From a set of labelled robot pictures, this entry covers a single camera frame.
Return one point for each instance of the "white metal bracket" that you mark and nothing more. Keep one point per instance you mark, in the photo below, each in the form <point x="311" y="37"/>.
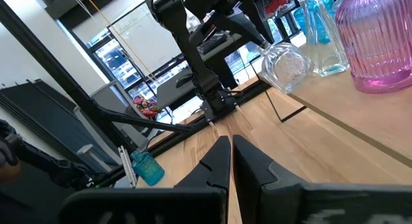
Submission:
<point x="127" y="166"/>

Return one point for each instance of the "dark flat panel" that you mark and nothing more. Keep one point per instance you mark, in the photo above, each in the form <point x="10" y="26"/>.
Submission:
<point x="48" y="121"/>

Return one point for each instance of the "black rig frame strut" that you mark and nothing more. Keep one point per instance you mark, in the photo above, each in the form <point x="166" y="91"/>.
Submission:
<point x="48" y="60"/>

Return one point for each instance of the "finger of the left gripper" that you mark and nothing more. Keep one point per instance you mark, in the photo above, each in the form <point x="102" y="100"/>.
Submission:
<point x="256" y="34"/>

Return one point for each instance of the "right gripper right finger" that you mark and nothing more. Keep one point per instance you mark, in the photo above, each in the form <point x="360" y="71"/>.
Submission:
<point x="289" y="204"/>

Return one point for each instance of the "blue squat embossed glass vase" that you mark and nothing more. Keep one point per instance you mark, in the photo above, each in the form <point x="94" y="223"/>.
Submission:
<point x="325" y="27"/>

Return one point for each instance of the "grey cabinet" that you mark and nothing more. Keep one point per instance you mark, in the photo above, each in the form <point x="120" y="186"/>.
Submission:
<point x="109" y="98"/>

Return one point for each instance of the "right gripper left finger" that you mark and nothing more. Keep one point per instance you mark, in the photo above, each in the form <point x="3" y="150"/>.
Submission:
<point x="193" y="204"/>

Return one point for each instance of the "black table edge rail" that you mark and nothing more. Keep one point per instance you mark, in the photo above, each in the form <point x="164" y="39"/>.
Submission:
<point x="251" y="92"/>

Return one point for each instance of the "red patterned object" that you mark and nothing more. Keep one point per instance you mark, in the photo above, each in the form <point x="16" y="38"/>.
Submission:
<point x="145" y="106"/>

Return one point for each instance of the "person's hand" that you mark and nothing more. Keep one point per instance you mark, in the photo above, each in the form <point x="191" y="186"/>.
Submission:
<point x="8" y="172"/>

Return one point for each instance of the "purple round ribbed glass vase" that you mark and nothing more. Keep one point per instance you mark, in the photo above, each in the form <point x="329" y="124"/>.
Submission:
<point x="376" y="40"/>

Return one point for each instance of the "clear squat ribbed glass vase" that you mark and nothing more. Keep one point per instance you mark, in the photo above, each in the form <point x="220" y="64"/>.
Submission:
<point x="286" y="69"/>

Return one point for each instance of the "clear tall twisted glass vase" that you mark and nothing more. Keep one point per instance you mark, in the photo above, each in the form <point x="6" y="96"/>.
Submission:
<point x="328" y="63"/>

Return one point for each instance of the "blue tall textured glass vase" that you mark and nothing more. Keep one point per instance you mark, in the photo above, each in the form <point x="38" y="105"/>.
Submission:
<point x="148" y="169"/>

